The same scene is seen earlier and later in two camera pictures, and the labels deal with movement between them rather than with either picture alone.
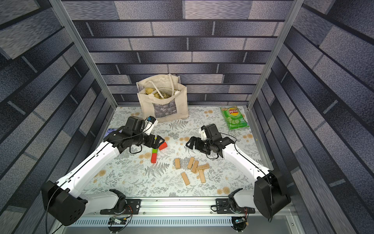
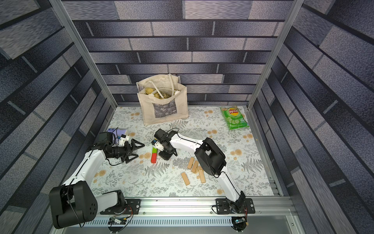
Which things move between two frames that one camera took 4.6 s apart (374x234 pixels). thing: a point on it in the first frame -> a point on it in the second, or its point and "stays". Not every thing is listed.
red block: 154,158 stays
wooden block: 191,162 stays
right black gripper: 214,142 -> 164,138
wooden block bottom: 185,178 stays
